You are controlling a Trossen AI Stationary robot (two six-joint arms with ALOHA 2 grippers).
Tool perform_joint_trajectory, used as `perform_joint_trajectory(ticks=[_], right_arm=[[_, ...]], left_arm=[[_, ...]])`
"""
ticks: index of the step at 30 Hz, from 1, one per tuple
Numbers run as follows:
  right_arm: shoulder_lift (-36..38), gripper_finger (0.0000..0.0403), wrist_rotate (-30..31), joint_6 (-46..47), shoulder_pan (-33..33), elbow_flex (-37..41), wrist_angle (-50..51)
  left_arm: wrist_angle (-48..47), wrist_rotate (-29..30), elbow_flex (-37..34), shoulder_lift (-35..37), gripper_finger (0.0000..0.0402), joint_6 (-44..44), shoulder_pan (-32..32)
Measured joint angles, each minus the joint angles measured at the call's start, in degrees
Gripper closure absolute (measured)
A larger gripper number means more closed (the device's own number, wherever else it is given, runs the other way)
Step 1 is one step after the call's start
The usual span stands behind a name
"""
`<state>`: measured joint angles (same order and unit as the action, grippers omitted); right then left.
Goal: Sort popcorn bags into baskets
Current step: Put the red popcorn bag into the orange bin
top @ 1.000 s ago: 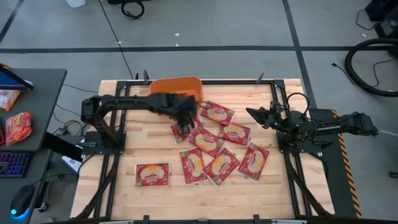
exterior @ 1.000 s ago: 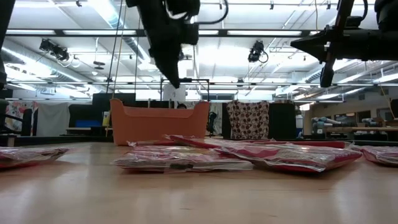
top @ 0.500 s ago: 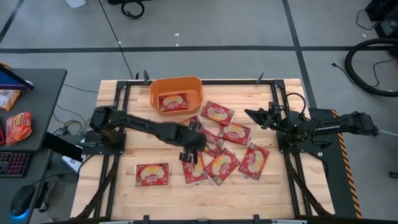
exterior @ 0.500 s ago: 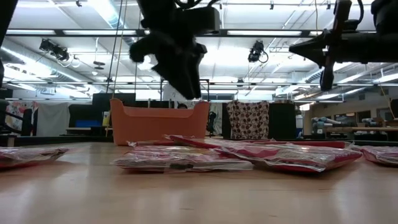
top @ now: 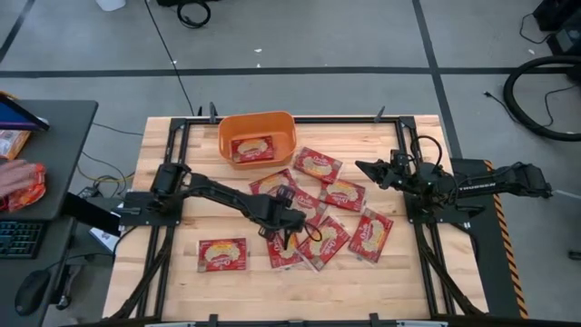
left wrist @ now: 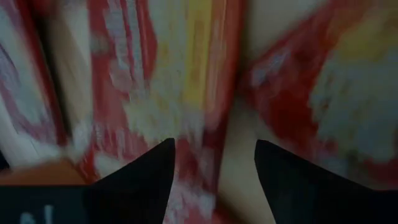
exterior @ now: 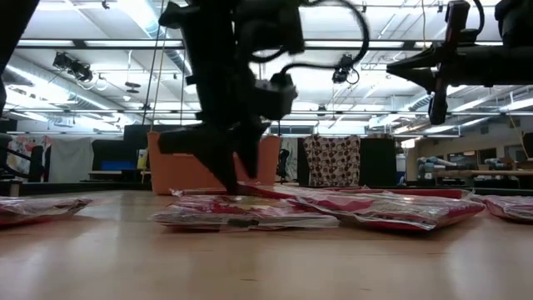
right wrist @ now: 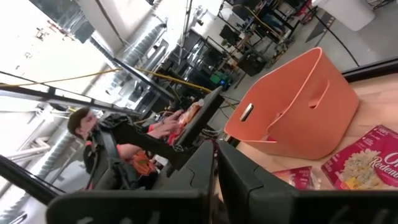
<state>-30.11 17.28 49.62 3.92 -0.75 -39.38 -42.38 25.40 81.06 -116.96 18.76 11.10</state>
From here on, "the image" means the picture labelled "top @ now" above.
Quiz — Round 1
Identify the person's hand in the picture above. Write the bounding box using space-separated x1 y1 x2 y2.
0 158 40 199

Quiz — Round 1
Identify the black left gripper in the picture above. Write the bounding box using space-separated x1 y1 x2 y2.
258 183 308 250

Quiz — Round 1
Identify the black keyboard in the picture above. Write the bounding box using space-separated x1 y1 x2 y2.
0 220 49 261

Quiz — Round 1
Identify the orange plastic basket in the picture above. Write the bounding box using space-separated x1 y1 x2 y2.
217 110 299 171

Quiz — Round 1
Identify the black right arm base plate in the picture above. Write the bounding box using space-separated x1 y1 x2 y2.
403 190 486 224

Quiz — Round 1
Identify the white bucket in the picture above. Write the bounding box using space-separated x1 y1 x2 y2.
94 0 127 13

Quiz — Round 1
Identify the black cable with plug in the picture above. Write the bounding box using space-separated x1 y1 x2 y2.
483 91 519 124

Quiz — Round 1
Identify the laptop with purple screen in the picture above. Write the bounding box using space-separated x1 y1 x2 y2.
0 90 51 133

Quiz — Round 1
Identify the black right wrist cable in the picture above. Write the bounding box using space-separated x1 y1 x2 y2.
410 134 444 169

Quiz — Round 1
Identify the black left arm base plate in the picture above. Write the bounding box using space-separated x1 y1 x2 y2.
118 190 183 227

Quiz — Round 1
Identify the black box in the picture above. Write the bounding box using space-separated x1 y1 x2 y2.
61 191 123 237

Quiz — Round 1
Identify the black computer mouse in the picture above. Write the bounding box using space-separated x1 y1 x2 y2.
14 269 52 317

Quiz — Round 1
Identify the red popcorn bag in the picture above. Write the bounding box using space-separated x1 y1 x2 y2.
290 188 329 228
347 206 395 264
230 134 276 164
295 215 352 273
265 229 304 270
292 145 344 185
317 178 368 213
248 167 299 197
196 236 249 273

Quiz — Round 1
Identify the coiled black cable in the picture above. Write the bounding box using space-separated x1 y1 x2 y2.
175 0 212 29

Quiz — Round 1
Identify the dark grey desk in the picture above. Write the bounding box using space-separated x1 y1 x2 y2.
0 99 100 327

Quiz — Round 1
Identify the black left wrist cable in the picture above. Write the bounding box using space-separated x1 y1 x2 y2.
301 221 323 243

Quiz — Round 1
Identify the black aluminium table frame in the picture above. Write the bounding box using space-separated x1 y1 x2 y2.
108 103 489 327

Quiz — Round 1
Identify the thick black hose ring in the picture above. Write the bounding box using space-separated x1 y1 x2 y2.
502 54 581 143

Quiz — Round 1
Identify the orange snack packet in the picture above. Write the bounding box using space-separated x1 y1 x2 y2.
0 129 32 161

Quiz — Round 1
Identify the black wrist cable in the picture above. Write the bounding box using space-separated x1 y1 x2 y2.
301 221 323 243
410 134 444 169

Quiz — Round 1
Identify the black equipment case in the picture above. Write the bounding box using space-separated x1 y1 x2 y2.
531 0 581 58

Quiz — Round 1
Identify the long thin black floor cable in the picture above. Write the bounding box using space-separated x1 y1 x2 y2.
143 0 196 117

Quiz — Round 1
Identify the yellow cable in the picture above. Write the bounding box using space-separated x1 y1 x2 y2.
75 163 136 185

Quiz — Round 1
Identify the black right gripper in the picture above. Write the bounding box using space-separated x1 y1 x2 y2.
355 150 417 191

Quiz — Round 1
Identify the black hazard striped platform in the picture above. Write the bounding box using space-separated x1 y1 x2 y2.
447 157 530 320

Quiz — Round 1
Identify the orange snack bag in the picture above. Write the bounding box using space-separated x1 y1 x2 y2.
6 163 48 213

